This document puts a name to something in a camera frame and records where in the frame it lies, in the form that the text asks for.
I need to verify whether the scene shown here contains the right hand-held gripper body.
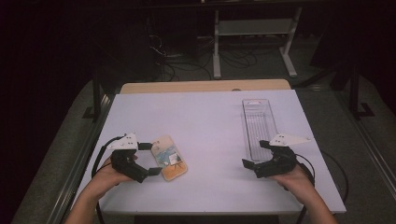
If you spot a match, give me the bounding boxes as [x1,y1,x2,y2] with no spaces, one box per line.
[253,133,312,179]

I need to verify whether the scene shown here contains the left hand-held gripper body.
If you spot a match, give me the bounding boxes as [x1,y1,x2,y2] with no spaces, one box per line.
[106,133,149,184]

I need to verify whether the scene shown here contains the small snack packet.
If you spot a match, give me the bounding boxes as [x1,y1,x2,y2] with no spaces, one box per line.
[150,134,189,182]

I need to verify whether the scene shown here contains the clear plastic box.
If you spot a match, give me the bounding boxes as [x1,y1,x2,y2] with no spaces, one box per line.
[241,98,279,162]

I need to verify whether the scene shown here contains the person's left hand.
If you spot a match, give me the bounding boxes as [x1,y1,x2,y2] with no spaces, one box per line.
[90,154,138,200]

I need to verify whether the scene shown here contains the person's right hand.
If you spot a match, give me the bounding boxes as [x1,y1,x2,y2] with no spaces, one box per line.
[269,163,316,203]

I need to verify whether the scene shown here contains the black metal stand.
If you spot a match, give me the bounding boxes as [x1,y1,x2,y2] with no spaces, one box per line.
[82,73,106,123]
[347,62,376,120]

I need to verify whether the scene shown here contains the beige wooden table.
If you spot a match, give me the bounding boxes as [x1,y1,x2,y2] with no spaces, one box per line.
[120,78,292,95]

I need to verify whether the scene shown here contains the white metal stand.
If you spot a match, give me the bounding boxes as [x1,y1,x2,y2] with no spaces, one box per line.
[212,7,304,79]

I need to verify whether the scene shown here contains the aluminium rail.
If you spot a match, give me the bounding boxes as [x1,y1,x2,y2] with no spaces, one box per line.
[46,92,117,224]
[335,90,396,202]

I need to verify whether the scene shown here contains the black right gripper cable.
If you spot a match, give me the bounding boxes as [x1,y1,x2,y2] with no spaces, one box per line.
[294,149,349,224]

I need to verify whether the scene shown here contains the black floor cables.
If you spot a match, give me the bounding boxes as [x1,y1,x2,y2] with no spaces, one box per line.
[146,18,270,82]

